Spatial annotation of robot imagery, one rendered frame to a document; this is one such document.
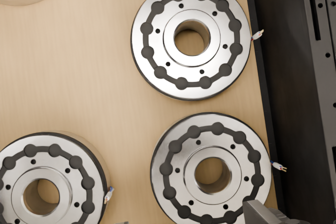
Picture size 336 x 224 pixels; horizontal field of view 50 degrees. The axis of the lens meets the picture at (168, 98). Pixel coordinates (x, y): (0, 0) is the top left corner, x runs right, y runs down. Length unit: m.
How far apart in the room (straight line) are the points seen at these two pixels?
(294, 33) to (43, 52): 0.22
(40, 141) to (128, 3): 0.15
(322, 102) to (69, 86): 0.21
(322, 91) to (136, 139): 0.17
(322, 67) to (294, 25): 0.04
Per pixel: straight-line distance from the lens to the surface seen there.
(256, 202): 0.17
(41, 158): 0.32
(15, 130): 0.36
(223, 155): 0.30
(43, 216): 0.32
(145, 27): 0.31
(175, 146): 0.31
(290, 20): 0.28
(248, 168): 0.31
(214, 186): 0.33
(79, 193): 0.32
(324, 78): 0.26
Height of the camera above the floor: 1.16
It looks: 88 degrees down
